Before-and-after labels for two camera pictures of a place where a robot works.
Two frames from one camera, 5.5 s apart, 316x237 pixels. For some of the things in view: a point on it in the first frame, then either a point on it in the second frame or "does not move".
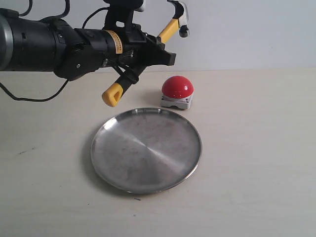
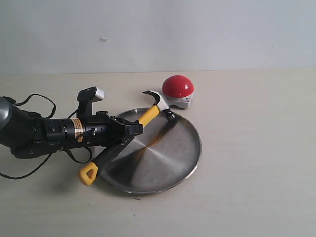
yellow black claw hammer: x=113 y=96 -> x=90 y=172
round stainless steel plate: x=145 y=150 does not move
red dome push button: x=177 y=91 does not move
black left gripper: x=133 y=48 -> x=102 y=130
